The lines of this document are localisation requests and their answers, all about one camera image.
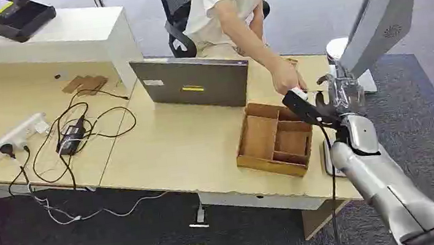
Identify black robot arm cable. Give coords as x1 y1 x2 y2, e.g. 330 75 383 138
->
316 118 347 245

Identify white desk shelf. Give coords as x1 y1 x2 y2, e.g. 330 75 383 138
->
0 0 148 111

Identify black adapter cable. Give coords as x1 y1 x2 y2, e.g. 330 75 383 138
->
23 83 145 196

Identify black power adapter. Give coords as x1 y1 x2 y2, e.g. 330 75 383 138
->
52 118 90 158

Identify black oblong device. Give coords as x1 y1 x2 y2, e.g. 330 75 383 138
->
281 85 343 135

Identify black office chair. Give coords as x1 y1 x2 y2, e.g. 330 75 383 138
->
156 0 276 62

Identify brown cardboard pieces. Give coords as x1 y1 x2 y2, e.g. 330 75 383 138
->
60 72 111 100

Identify small white card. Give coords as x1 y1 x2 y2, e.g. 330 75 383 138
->
292 86 310 102

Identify black plug with cable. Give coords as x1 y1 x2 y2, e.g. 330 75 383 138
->
0 141 37 199

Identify wooden compartment box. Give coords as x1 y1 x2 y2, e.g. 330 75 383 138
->
230 96 319 185

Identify white power strip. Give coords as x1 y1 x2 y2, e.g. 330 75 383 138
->
0 111 53 164

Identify person's hand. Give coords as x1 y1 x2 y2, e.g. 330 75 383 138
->
268 55 309 98

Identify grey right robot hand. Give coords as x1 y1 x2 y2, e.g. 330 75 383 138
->
312 70 368 122

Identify black router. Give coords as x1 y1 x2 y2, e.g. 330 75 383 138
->
0 0 60 45

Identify person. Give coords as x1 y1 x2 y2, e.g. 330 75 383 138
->
180 0 284 67

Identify grey laptop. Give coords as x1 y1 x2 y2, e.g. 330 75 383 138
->
129 47 254 120

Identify wooden desk leg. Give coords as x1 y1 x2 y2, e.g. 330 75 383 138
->
300 197 354 242

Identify white cable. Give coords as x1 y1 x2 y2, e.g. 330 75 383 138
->
0 140 172 233

